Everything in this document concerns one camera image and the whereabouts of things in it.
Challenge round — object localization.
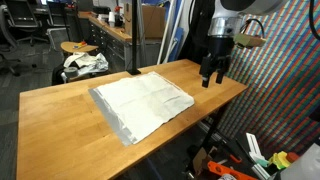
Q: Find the white paper cup stack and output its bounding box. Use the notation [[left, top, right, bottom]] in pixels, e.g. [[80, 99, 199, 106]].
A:
[[107, 11, 117, 28]]

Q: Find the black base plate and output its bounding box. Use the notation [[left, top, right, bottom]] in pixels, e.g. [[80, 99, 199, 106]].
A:
[[213, 131, 284, 180]]

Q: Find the red round cap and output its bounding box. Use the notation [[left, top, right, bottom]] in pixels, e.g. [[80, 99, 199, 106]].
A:
[[285, 151, 300, 164]]

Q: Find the yellow red small tool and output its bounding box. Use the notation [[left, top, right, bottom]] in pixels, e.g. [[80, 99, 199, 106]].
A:
[[72, 40, 89, 50]]

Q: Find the grey workbench wooden top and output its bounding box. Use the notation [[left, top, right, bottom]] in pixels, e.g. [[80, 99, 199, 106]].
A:
[[78, 11, 161, 73]]

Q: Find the black vertical pole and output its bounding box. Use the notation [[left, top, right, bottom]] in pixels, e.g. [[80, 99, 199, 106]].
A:
[[127, 0, 142, 76]]

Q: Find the white plastic container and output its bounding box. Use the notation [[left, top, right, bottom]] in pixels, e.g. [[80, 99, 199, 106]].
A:
[[279, 143, 320, 180]]

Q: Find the yellow green plastic object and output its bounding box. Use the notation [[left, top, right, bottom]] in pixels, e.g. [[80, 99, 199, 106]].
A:
[[268, 150, 292, 170]]

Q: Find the black box device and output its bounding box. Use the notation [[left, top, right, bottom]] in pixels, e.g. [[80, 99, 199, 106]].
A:
[[91, 5, 112, 16]]

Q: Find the black bottle red top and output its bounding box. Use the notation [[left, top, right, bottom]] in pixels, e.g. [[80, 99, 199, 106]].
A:
[[114, 4, 124, 28]]

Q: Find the crumpled white cloth pile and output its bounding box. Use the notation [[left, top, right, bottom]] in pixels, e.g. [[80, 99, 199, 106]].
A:
[[63, 52, 110, 77]]

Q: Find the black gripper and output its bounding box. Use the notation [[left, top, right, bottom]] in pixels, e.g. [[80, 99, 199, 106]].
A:
[[199, 35, 235, 89]]

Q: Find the blue board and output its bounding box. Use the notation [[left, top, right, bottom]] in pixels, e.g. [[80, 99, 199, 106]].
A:
[[166, 26, 185, 63]]

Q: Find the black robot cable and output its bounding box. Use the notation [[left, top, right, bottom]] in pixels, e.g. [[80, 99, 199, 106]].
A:
[[240, 0, 320, 43]]

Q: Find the small cardboard box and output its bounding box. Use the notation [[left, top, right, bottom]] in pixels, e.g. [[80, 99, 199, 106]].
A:
[[192, 146, 210, 173]]

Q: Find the teal plastic piece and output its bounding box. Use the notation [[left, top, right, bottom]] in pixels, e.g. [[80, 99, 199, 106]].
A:
[[256, 158, 270, 168]]

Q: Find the white plastic bracket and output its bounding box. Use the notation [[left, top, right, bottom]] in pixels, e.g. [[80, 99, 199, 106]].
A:
[[245, 132, 272, 180]]

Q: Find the tan wrist camera box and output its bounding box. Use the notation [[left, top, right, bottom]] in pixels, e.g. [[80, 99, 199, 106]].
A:
[[233, 32, 268, 50]]

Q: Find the white pipe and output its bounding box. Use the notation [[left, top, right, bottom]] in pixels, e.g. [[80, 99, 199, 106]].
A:
[[166, 0, 188, 64], [156, 0, 177, 65]]

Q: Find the silver aluminium rail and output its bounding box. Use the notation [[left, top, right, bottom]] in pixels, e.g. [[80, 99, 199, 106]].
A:
[[196, 120, 228, 142]]

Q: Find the grey tape roll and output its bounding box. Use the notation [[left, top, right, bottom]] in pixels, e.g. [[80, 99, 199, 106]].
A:
[[63, 66, 80, 80]]

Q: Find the black table leg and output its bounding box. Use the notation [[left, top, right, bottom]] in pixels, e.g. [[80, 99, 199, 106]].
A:
[[184, 103, 234, 174]]

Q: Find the black office chair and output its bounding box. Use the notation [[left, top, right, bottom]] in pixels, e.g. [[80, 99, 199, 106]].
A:
[[45, 0, 73, 51], [0, 3, 22, 77], [5, 0, 50, 47]]

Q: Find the white towel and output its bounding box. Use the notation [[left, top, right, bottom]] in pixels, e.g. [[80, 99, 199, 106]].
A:
[[94, 70, 196, 145]]

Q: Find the round wooden side table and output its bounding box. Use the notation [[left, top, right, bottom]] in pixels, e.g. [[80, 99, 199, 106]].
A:
[[60, 41, 100, 55]]

